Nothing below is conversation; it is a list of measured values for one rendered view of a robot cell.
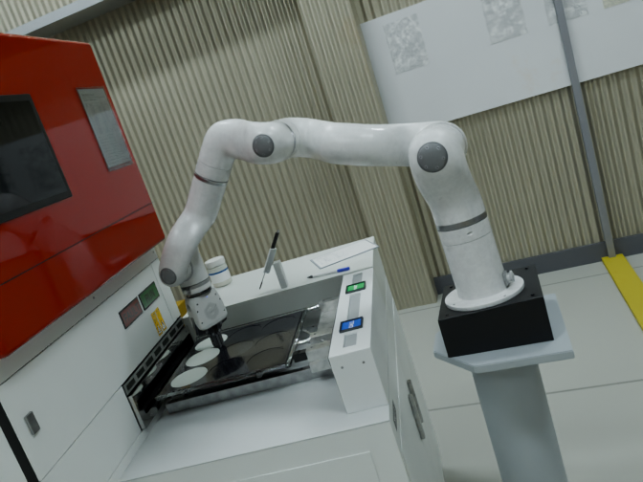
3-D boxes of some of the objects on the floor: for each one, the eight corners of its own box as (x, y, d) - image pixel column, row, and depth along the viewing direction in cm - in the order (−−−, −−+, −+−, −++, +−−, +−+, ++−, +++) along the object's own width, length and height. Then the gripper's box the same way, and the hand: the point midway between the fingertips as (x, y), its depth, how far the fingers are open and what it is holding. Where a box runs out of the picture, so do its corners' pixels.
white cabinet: (240, 755, 152) (118, 484, 133) (293, 498, 244) (225, 317, 226) (494, 720, 141) (397, 420, 123) (448, 465, 234) (389, 273, 215)
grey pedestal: (686, 528, 174) (632, 268, 156) (750, 675, 133) (687, 346, 115) (506, 540, 190) (438, 306, 172) (515, 675, 149) (427, 387, 131)
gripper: (209, 277, 177) (230, 333, 181) (168, 299, 167) (191, 358, 171) (225, 276, 172) (246, 334, 176) (184, 299, 162) (207, 360, 166)
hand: (216, 339), depth 173 cm, fingers closed
